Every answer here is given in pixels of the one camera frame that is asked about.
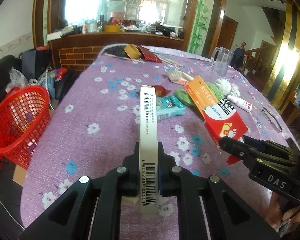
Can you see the small white bottle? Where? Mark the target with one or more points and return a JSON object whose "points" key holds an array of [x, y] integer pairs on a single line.
{"points": [[241, 103]]}

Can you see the cardboard piece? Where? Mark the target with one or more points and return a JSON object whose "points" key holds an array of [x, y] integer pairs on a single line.
{"points": [[19, 175]]}

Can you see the teal packet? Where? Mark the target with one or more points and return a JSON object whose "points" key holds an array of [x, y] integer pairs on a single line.
{"points": [[168, 107]]}

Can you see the clear glass pitcher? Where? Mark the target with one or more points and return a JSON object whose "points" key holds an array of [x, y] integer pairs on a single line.
{"points": [[222, 61]]}

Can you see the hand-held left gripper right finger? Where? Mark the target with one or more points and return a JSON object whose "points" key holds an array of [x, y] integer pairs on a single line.
{"points": [[166, 172]]}

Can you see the green scrub sponge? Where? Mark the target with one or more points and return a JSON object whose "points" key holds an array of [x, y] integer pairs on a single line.
{"points": [[183, 97]]}

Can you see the red candy wrapper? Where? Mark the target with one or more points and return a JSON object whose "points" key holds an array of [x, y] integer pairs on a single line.
{"points": [[160, 90]]}

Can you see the yellow tape roll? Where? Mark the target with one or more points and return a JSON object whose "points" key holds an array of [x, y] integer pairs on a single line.
{"points": [[132, 52]]}

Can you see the red and orange box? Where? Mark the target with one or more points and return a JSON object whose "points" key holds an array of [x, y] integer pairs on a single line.
{"points": [[222, 120]]}

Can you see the black eyeglasses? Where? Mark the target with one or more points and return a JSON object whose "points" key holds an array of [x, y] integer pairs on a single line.
{"points": [[275, 123]]}

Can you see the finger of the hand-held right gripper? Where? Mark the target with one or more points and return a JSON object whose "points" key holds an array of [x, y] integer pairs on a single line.
{"points": [[267, 146], [236, 148]]}

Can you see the purple floral tablecloth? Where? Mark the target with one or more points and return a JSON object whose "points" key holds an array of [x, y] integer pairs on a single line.
{"points": [[102, 120]]}

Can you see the red plastic basket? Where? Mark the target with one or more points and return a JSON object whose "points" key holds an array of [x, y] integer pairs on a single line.
{"points": [[17, 120]]}

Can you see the blue and red packaging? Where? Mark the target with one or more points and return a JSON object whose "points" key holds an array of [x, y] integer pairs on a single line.
{"points": [[52, 77]]}

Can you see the dark red pouch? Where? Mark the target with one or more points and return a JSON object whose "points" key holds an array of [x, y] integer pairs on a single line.
{"points": [[150, 54]]}

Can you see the dark jacket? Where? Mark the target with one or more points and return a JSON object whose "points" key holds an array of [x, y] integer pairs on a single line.
{"points": [[238, 55]]}

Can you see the black hand fan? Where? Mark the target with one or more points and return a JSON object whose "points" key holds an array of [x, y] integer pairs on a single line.
{"points": [[115, 50]]}

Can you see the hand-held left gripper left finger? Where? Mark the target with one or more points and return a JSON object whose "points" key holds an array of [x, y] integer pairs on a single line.
{"points": [[130, 172]]}

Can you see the wooden stair railing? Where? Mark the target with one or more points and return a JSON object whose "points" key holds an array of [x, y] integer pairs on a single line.
{"points": [[257, 57]]}

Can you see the dark bag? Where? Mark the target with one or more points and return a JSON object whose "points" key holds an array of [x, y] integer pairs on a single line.
{"points": [[32, 57]]}

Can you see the bamboo wall decal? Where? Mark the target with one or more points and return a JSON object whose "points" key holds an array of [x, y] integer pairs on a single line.
{"points": [[201, 20]]}

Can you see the long white cardboard box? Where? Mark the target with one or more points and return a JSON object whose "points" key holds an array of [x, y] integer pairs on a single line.
{"points": [[148, 120]]}

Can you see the yellow box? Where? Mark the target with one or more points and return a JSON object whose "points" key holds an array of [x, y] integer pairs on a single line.
{"points": [[112, 28]]}

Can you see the crumpled white wrapper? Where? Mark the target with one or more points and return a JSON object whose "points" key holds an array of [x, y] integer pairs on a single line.
{"points": [[178, 77]]}

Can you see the wrapped chopsticks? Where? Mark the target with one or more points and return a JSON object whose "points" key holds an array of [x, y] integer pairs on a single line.
{"points": [[125, 58], [172, 61]]}

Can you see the wooden brick-front counter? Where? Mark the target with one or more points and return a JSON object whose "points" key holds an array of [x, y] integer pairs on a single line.
{"points": [[75, 52]]}

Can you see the clear plastic bag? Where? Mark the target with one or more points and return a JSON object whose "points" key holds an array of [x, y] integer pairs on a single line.
{"points": [[15, 78]]}

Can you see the wooden door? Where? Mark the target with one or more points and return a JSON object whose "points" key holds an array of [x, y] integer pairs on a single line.
{"points": [[228, 32]]}

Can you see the small crumpled white tissue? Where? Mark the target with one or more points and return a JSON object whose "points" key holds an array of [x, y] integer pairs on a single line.
{"points": [[235, 90]]}

